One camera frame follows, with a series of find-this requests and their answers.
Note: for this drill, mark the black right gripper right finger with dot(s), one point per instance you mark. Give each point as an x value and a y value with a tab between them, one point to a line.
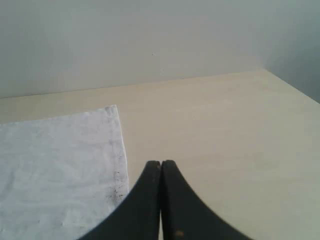
184	215

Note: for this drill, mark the white t-shirt red lettering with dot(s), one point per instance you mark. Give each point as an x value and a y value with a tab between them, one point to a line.
61	176

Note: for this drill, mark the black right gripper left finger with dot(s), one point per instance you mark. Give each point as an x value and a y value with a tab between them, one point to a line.
138	216

